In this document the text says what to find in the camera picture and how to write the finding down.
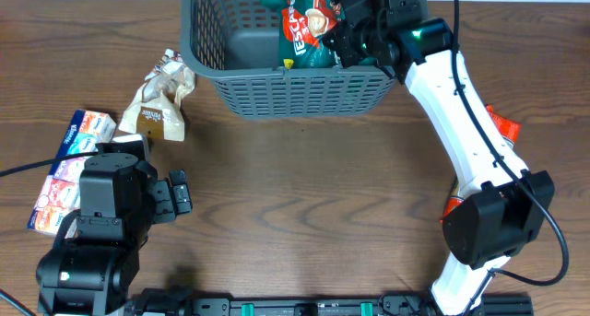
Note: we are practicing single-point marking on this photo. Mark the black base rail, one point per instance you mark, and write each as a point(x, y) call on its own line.
point(181, 302)

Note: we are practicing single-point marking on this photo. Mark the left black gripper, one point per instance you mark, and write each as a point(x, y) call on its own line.
point(173, 205)

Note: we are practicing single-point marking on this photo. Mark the green Nescafe coffee bag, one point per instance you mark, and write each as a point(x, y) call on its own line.
point(302, 25)

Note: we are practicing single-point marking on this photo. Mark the Kleenex tissue multipack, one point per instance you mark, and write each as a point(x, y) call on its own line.
point(60, 193)

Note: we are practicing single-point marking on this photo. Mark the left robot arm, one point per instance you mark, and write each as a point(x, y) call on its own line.
point(95, 253)

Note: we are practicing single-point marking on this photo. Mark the beige brown paper bag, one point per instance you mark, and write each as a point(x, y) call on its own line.
point(155, 110)

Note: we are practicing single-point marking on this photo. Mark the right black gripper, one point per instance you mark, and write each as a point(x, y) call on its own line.
point(341, 39)

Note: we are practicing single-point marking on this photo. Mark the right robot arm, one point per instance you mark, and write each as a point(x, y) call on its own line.
point(502, 204)

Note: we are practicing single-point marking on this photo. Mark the orange biscuit packet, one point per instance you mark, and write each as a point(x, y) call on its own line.
point(509, 130)

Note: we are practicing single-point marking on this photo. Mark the grey plastic laundry basket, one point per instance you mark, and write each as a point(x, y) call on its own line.
point(235, 44)

